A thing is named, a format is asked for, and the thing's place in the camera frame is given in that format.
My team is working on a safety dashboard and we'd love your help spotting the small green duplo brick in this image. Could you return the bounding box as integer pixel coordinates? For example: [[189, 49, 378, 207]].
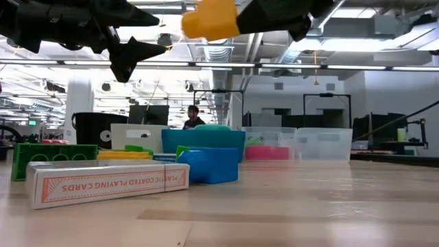
[[10, 143, 99, 182]]

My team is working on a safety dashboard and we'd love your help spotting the large red soft brick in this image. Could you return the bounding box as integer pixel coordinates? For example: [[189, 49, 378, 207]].
[[245, 145, 292, 161]]

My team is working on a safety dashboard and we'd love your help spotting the black aluminium frame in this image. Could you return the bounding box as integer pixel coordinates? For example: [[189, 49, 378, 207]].
[[349, 152, 439, 169]]

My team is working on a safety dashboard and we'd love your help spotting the white plastic bin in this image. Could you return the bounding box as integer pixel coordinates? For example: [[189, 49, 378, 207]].
[[110, 123, 169, 154]]

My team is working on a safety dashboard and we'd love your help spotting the blue soft brick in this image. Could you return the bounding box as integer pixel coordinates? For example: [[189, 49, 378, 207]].
[[176, 147, 240, 185]]

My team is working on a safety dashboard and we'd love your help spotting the clear plastic bin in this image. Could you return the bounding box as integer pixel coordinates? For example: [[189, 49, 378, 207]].
[[241, 126, 299, 162], [295, 128, 353, 162]]

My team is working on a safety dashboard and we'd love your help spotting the black ceiling cable reel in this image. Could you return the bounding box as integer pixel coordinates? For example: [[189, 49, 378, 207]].
[[156, 32, 173, 49]]

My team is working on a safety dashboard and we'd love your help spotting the black taut cable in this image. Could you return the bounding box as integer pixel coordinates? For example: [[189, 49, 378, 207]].
[[352, 99, 439, 143]]

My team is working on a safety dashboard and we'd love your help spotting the teal plastic bin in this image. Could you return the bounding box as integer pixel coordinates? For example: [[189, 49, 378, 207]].
[[161, 128, 247, 164]]

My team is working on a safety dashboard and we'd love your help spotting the silver ventilation duct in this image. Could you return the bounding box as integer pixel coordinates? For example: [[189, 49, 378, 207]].
[[195, 34, 237, 107]]

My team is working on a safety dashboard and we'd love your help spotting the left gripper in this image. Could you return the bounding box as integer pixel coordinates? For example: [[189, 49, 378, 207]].
[[15, 0, 169, 84]]

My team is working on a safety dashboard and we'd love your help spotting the blue playing card deck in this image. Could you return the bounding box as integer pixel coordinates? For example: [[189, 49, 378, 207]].
[[153, 153, 178, 163]]

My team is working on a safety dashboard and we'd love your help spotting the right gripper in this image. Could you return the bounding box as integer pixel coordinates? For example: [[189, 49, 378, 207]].
[[236, 0, 335, 43]]

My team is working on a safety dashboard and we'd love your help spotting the yellow soft brick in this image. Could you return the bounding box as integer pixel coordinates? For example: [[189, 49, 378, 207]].
[[180, 0, 240, 40]]

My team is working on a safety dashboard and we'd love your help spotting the orange white card box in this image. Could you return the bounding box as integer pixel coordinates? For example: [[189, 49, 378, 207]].
[[25, 160, 191, 210]]

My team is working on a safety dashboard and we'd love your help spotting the person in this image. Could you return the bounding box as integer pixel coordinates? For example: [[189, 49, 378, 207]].
[[182, 104, 206, 130]]

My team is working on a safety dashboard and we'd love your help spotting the yellow duplo plate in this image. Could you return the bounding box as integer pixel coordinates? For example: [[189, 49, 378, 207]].
[[97, 150, 154, 161]]

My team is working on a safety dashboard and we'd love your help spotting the teal foam die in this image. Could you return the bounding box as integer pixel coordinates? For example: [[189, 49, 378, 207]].
[[194, 123, 233, 132]]

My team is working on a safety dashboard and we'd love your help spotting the long ceiling light strip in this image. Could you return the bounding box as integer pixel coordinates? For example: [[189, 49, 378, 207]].
[[0, 60, 439, 72]]

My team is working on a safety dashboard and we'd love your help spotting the black office monitor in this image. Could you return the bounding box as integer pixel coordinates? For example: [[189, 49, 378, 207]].
[[128, 104, 170, 126]]

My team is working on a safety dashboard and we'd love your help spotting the black shelf stand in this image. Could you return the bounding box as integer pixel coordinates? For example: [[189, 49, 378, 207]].
[[406, 118, 429, 155]]

